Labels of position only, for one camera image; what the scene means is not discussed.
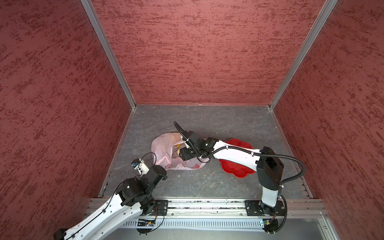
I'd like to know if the left aluminium corner post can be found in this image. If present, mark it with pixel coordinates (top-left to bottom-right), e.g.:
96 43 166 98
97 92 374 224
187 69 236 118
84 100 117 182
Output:
81 0 137 111

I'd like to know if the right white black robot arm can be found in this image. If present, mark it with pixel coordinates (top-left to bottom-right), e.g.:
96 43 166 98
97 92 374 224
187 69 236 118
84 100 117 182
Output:
179 130 284 216

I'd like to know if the aluminium corner post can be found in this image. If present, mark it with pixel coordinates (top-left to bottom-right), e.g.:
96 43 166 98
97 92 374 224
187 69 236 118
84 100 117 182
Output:
81 0 137 111
269 0 338 111

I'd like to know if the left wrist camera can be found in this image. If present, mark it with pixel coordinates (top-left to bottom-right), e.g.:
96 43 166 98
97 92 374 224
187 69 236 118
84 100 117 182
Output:
132 159 150 177

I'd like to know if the pink plastic bag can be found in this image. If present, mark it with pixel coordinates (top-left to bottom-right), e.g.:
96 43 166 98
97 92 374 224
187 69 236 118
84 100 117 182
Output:
151 133 206 171

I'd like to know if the red flower-shaped plastic bowl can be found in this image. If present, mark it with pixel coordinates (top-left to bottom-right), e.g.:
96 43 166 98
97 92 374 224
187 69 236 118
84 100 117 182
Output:
219 139 256 179

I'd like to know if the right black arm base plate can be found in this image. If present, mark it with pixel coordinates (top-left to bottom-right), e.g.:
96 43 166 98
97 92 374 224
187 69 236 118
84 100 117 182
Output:
245 200 286 217

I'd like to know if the black corrugated cable conduit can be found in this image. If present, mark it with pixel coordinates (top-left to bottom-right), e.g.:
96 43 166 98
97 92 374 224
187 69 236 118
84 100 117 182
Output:
173 120 307 233

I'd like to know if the perforated metal cable tray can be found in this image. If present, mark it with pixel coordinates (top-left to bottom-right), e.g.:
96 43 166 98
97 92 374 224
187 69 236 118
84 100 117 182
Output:
121 218 264 231

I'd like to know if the aluminium mounting rail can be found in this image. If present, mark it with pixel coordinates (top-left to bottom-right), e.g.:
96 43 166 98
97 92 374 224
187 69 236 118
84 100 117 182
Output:
85 197 328 219

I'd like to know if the right aluminium corner post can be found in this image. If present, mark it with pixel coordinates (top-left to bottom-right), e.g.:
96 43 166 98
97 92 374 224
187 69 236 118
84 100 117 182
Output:
269 0 338 111

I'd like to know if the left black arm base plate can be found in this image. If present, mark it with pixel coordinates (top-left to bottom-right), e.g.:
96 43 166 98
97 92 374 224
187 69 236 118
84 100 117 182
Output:
150 200 169 216

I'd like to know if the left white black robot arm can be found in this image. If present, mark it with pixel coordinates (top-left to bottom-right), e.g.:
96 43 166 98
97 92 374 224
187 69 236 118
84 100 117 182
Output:
54 165 167 240

